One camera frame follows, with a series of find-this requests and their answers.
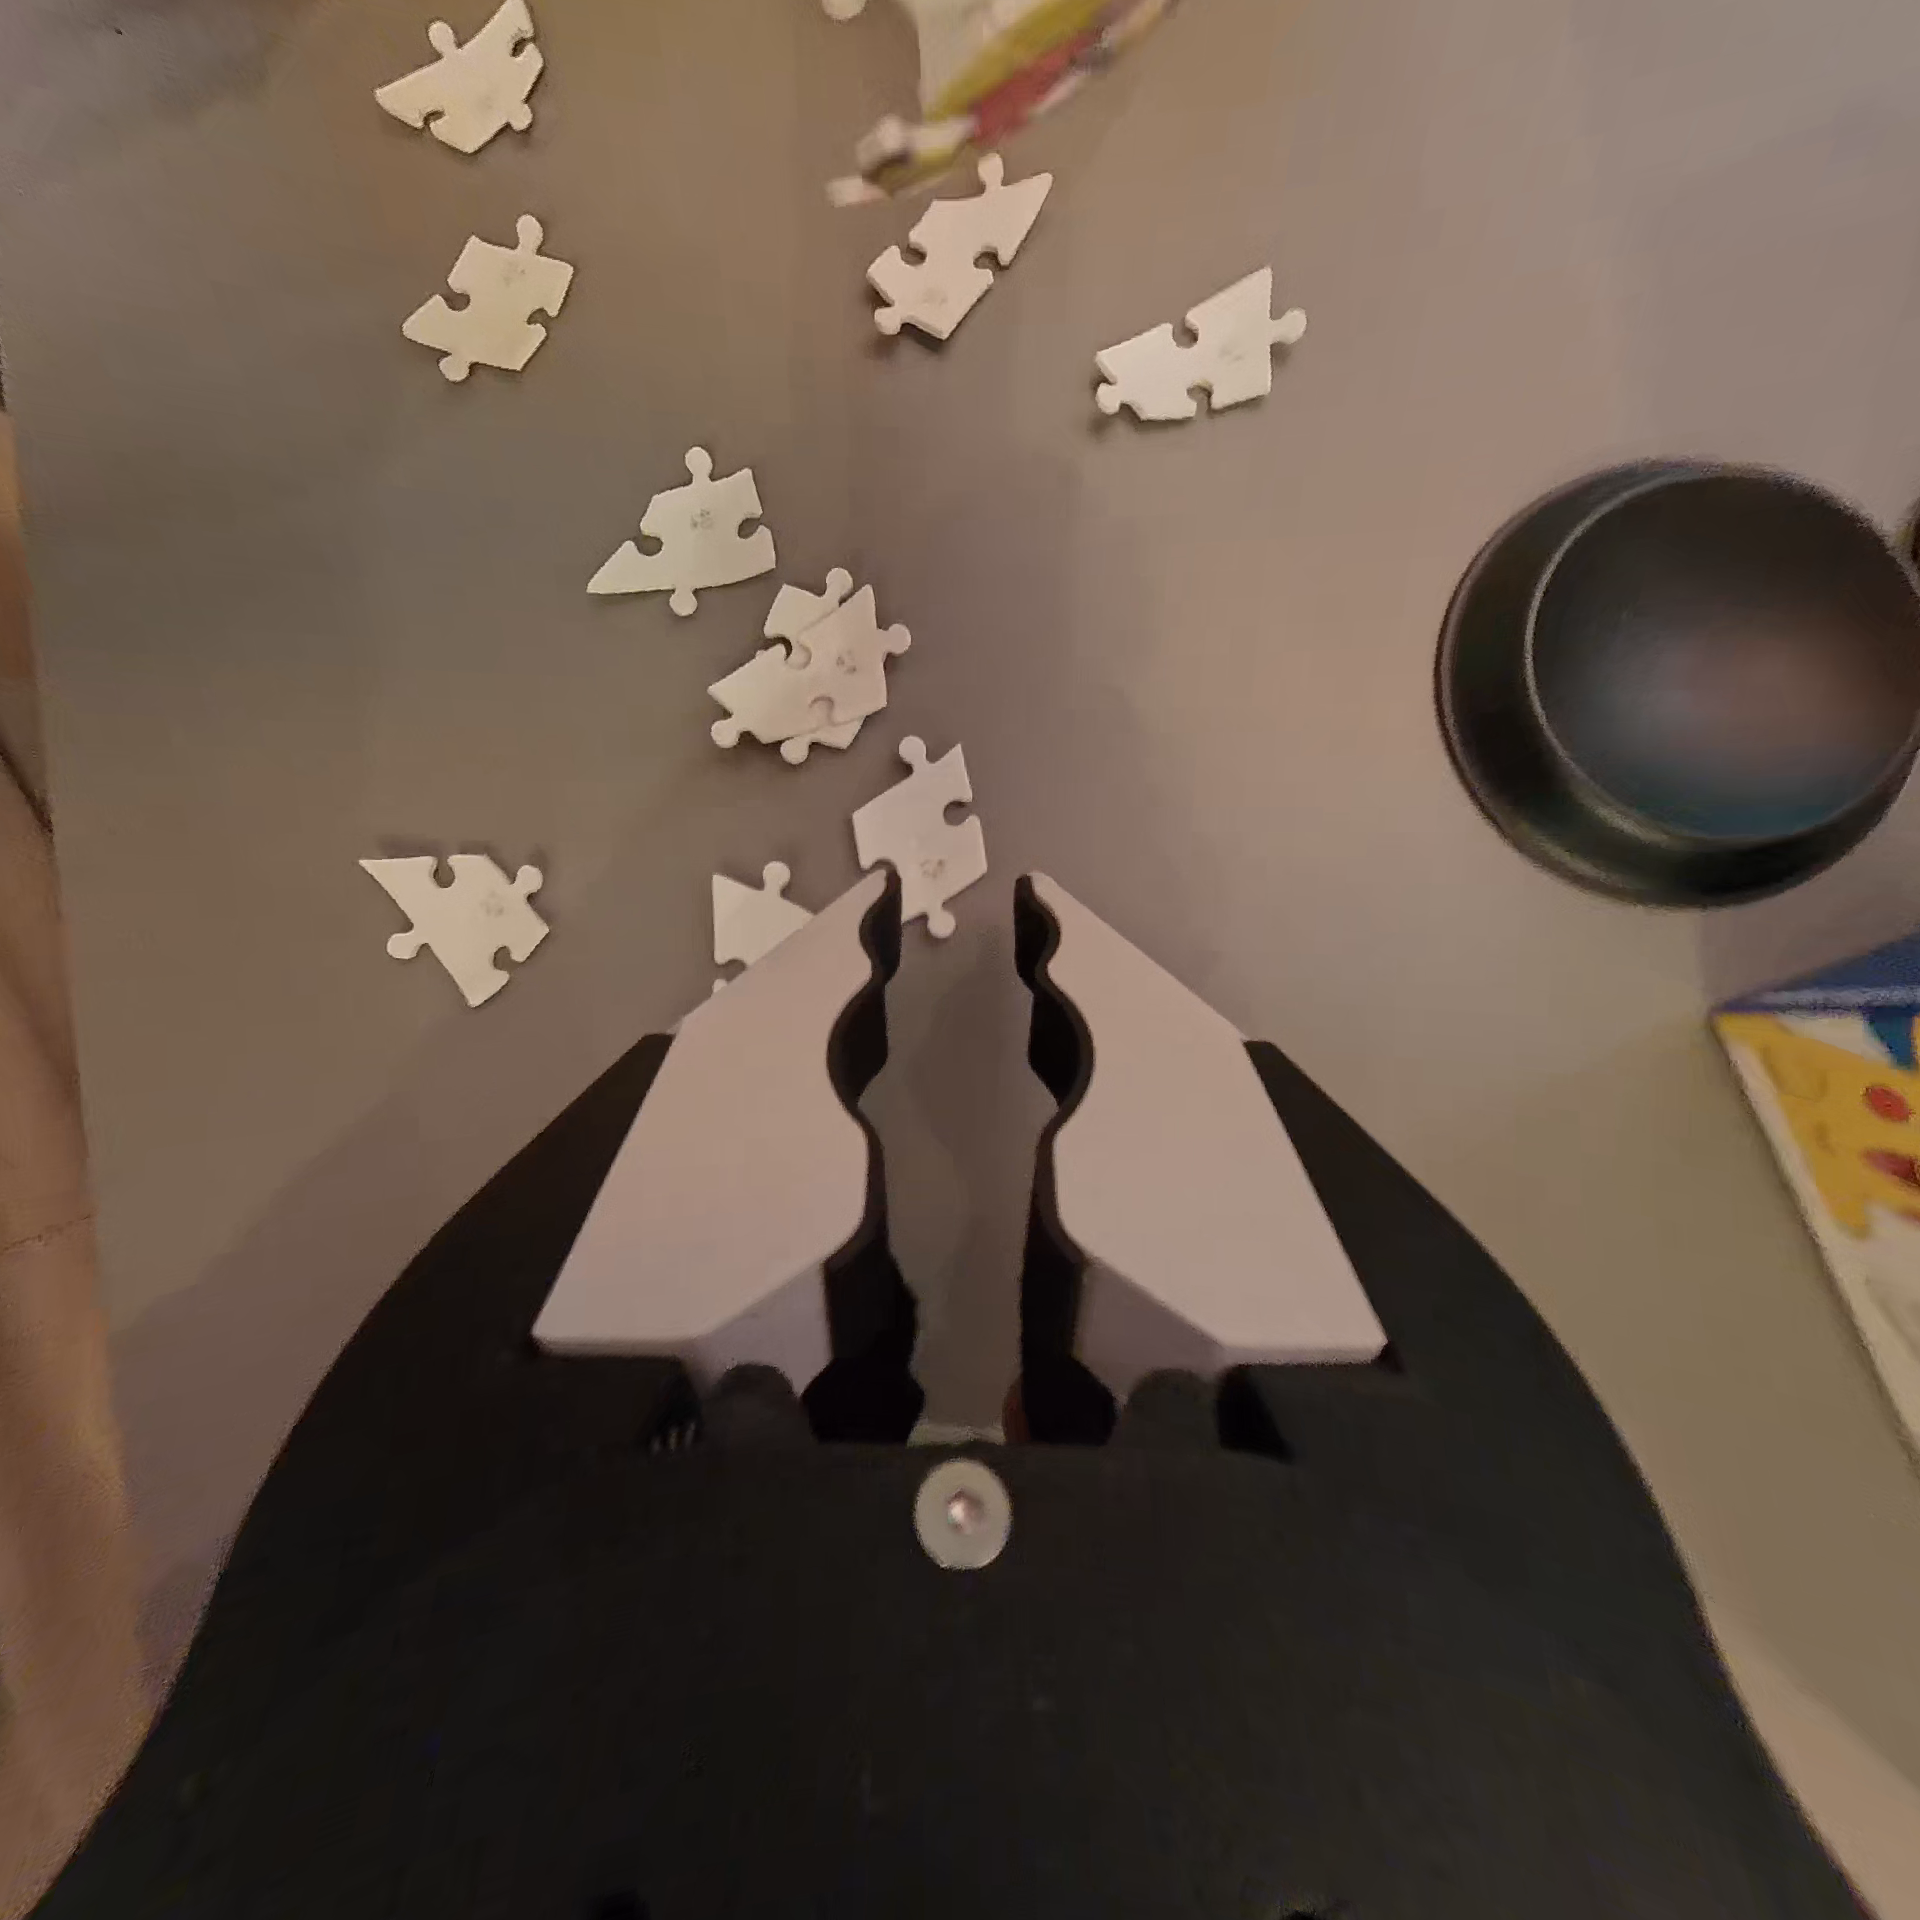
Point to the printed puzzle box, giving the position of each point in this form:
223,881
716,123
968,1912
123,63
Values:
1845,1140

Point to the black round ball stand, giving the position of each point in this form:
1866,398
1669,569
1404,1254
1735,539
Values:
1693,674

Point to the single white puzzle piece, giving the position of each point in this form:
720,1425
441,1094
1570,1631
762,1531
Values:
917,832

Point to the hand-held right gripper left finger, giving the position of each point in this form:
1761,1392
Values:
704,1200

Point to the puzzle pieces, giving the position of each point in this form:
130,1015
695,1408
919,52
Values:
480,915

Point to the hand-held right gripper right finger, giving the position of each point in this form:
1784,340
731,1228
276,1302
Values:
1201,1200

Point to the partly built puzzle ball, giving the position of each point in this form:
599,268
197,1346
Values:
1020,59

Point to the person's beige clothing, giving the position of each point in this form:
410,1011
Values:
37,1200

